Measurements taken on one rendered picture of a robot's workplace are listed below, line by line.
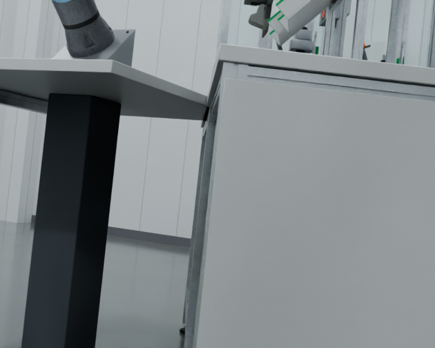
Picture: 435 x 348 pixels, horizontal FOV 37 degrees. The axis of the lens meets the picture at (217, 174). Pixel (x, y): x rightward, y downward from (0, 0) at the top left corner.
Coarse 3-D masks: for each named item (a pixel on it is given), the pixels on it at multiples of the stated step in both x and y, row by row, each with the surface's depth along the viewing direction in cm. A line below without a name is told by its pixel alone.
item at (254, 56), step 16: (224, 48) 114; (240, 48) 114; (256, 48) 114; (256, 64) 115; (272, 64) 115; (288, 64) 115; (304, 64) 115; (320, 64) 115; (336, 64) 115; (352, 64) 115; (368, 64) 115; (384, 64) 116; (400, 64) 116; (384, 80) 117; (400, 80) 116; (416, 80) 116; (432, 80) 116; (208, 96) 171
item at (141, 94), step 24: (0, 72) 162; (24, 72) 157; (48, 72) 153; (72, 72) 149; (96, 72) 145; (120, 72) 146; (144, 72) 155; (48, 96) 206; (96, 96) 191; (120, 96) 185; (144, 96) 179; (168, 96) 173; (192, 96) 178
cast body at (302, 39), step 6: (300, 30) 188; (306, 30) 188; (294, 36) 192; (300, 36) 188; (306, 36) 188; (294, 42) 188; (300, 42) 188; (306, 42) 188; (312, 42) 188; (294, 48) 188; (300, 48) 188; (306, 48) 188; (312, 48) 189
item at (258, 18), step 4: (260, 4) 188; (260, 8) 188; (256, 12) 188; (260, 12) 188; (264, 12) 188; (252, 16) 188; (256, 16) 188; (260, 16) 188; (264, 16) 188; (252, 20) 188; (256, 20) 188; (260, 20) 188; (264, 20) 187; (260, 24) 188; (264, 24) 188; (268, 24) 188; (264, 28) 188; (268, 28) 189; (264, 32) 189
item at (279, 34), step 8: (320, 8) 164; (280, 16) 157; (312, 16) 165; (272, 24) 157; (280, 24) 157; (304, 24) 168; (272, 32) 170; (280, 32) 157; (288, 32) 162; (296, 32) 169; (280, 40) 164
